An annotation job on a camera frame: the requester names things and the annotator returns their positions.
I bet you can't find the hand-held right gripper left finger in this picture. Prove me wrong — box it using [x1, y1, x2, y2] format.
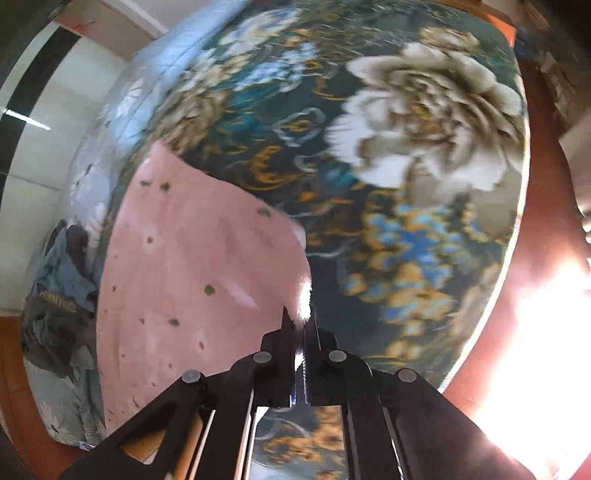
[59, 306, 299, 480]

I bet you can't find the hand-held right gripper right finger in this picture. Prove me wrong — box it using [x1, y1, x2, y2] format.
[301, 311, 536, 480]

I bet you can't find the pink patterned garment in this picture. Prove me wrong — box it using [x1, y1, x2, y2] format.
[95, 141, 314, 466]

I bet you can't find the pile of dark clothes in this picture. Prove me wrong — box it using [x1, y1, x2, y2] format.
[21, 220, 100, 379]

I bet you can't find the dark floral blanket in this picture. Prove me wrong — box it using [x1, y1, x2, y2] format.
[99, 0, 529, 480]

